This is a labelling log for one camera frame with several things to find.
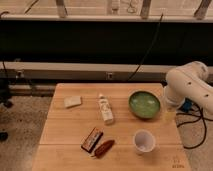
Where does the reddish brown sausage toy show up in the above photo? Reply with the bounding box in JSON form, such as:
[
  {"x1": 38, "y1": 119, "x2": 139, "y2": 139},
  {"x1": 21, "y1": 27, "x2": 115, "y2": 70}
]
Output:
[{"x1": 94, "y1": 140, "x2": 115, "y2": 158}]

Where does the blue box on floor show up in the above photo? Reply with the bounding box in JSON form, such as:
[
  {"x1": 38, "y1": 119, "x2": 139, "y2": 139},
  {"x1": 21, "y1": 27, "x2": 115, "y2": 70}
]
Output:
[{"x1": 181, "y1": 99, "x2": 192, "y2": 112}]

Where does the white ceramic cup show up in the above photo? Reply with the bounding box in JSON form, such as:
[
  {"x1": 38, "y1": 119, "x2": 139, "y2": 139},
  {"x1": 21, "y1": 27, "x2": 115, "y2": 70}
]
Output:
[{"x1": 133, "y1": 129, "x2": 156, "y2": 155}]

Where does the white sponge block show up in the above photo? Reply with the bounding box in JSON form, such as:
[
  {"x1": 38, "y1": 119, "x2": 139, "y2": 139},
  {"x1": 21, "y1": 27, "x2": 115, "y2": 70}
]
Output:
[{"x1": 64, "y1": 96, "x2": 82, "y2": 108}]

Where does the white plastic bottle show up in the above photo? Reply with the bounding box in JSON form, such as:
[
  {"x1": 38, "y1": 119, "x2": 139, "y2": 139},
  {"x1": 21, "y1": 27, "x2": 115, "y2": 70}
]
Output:
[{"x1": 98, "y1": 94, "x2": 114, "y2": 125}]

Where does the black hanging cable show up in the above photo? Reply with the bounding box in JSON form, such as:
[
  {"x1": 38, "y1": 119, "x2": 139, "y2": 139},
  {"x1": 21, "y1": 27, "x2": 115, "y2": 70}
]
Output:
[{"x1": 127, "y1": 13, "x2": 164, "y2": 82}]

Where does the brown candy bar box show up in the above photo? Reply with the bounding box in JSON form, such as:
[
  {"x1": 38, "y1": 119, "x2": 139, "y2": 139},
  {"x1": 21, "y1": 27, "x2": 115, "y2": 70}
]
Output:
[{"x1": 81, "y1": 127, "x2": 103, "y2": 153}]

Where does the black chair base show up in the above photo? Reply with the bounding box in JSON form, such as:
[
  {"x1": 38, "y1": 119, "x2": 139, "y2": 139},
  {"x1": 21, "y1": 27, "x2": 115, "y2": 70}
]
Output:
[{"x1": 0, "y1": 78, "x2": 14, "y2": 142}]

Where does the green ceramic bowl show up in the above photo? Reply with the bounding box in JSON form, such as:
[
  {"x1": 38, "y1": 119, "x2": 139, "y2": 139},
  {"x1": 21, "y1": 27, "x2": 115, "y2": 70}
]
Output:
[{"x1": 128, "y1": 91, "x2": 161, "y2": 119}]

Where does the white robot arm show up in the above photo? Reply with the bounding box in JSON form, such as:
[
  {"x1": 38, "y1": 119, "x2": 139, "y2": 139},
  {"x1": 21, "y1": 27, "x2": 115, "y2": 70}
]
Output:
[{"x1": 164, "y1": 61, "x2": 213, "y2": 114}]

